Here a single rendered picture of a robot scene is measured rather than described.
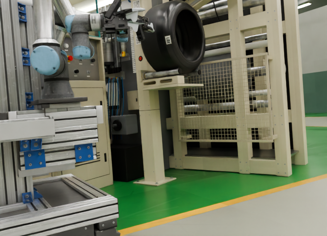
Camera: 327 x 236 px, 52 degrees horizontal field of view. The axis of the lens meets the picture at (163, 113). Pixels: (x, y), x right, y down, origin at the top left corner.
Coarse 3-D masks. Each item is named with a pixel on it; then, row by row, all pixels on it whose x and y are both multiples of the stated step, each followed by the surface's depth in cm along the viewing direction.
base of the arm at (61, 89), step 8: (48, 80) 155; (56, 80) 155; (64, 80) 157; (48, 88) 155; (56, 88) 154; (64, 88) 156; (48, 96) 153; (56, 96) 153; (64, 96) 155; (72, 96) 159
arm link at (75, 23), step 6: (66, 18) 144; (72, 18) 144; (78, 18) 144; (84, 18) 144; (66, 24) 144; (72, 24) 144; (78, 24) 144; (84, 24) 145; (90, 24) 145; (72, 30) 145; (78, 30) 144; (84, 30) 145; (90, 30) 147
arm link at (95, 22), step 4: (92, 16) 145; (96, 16) 145; (92, 20) 145; (96, 20) 145; (92, 24) 145; (96, 24) 145; (100, 24) 146; (92, 28) 146; (96, 28) 146; (100, 28) 147
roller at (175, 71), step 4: (180, 68) 250; (156, 72) 262; (160, 72) 259; (164, 72) 256; (168, 72) 254; (172, 72) 252; (176, 72) 250; (180, 72) 249; (148, 76) 267; (152, 76) 264; (156, 76) 263; (160, 76) 261
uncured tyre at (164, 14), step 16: (176, 0) 253; (160, 16) 243; (176, 16) 245; (192, 16) 278; (144, 32) 250; (160, 32) 241; (176, 32) 293; (192, 32) 287; (144, 48) 253; (160, 48) 244; (176, 48) 244; (192, 48) 290; (160, 64) 254; (176, 64) 250; (192, 64) 261
